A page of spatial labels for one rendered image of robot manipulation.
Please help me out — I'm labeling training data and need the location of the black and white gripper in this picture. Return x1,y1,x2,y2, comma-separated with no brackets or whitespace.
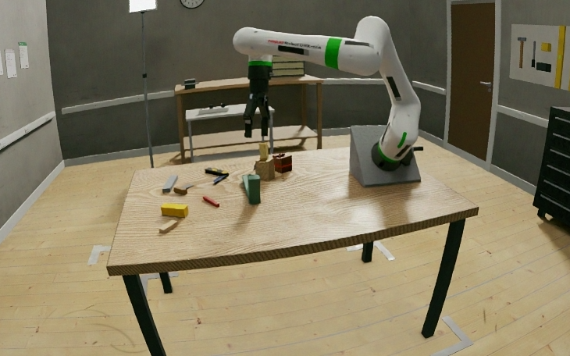
243,80,270,138

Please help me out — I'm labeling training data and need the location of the black and yellow sliding bevel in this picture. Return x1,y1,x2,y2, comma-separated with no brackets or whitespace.
205,167,229,183

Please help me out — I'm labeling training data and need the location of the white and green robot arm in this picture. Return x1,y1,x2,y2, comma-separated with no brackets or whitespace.
233,16,423,172

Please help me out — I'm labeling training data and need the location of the try square with wooden stock and grey blade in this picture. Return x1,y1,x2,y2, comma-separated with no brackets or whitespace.
173,184,194,195

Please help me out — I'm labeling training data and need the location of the red thin bar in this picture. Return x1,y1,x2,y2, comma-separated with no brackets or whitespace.
203,196,219,208

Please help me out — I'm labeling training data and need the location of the green flat bar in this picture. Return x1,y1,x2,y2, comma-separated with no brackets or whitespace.
242,174,261,204

